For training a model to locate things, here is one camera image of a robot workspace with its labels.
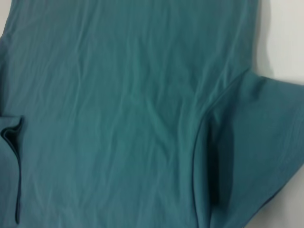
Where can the teal blue t-shirt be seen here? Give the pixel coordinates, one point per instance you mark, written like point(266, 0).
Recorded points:
point(130, 118)

